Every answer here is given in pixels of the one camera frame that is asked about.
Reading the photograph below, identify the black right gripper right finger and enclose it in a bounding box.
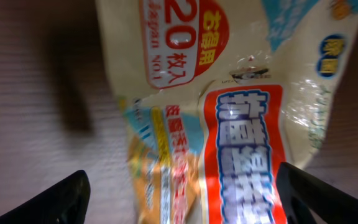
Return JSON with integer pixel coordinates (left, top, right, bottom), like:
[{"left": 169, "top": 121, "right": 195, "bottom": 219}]
[{"left": 276, "top": 162, "right": 358, "bottom": 224}]

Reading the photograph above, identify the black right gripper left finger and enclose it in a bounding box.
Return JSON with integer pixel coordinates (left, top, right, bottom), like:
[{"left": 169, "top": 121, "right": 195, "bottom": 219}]
[{"left": 0, "top": 170, "right": 91, "bottom": 224}]

